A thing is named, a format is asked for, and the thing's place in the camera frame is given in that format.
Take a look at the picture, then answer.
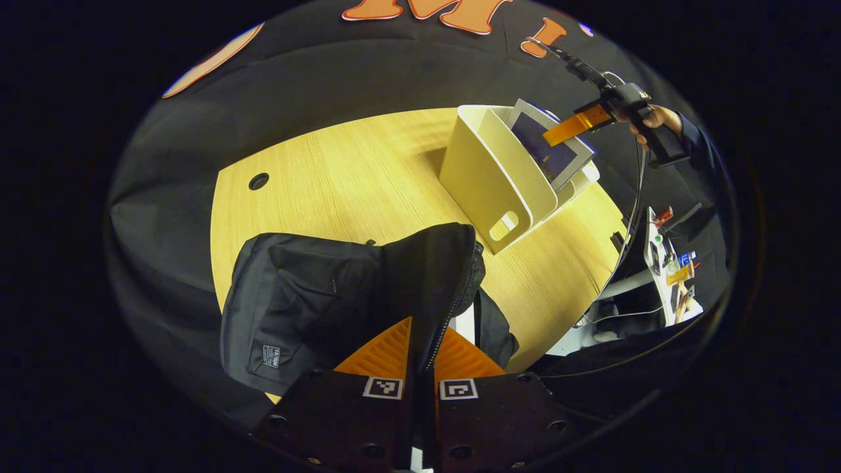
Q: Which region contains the black cable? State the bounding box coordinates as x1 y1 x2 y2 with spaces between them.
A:
614 71 648 270
535 292 729 378

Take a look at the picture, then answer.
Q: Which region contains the cream plastic bookshelf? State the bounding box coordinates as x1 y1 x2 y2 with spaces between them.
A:
438 104 601 256

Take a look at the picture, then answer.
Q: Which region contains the dark cloth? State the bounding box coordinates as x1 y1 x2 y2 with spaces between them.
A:
526 296 727 428

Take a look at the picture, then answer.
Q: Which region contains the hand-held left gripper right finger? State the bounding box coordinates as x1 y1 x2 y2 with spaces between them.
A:
420 325 578 472

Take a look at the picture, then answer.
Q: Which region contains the black schoolbag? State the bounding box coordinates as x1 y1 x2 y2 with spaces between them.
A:
220 222 520 401

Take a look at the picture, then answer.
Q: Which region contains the blue book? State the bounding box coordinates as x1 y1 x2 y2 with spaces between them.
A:
508 99 597 192

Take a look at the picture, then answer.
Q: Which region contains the white office desk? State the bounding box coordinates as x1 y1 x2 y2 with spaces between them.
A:
643 207 705 327

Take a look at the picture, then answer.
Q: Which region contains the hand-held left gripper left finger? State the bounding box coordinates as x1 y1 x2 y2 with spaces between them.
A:
253 317 413 472

